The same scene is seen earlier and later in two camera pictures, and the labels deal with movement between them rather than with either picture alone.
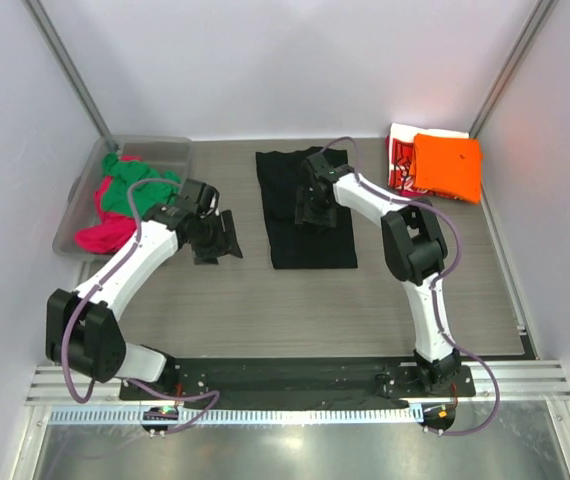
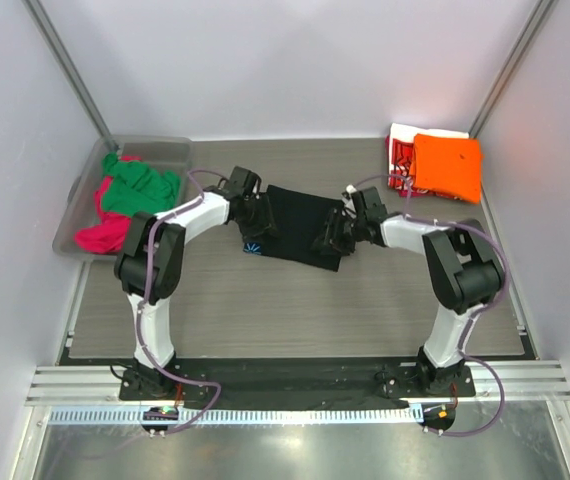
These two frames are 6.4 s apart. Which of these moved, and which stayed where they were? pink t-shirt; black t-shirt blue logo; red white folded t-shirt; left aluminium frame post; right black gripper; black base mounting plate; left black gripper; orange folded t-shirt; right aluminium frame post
Moved: left black gripper; black t-shirt blue logo; right black gripper
Stayed: right aluminium frame post; pink t-shirt; black base mounting plate; left aluminium frame post; orange folded t-shirt; red white folded t-shirt
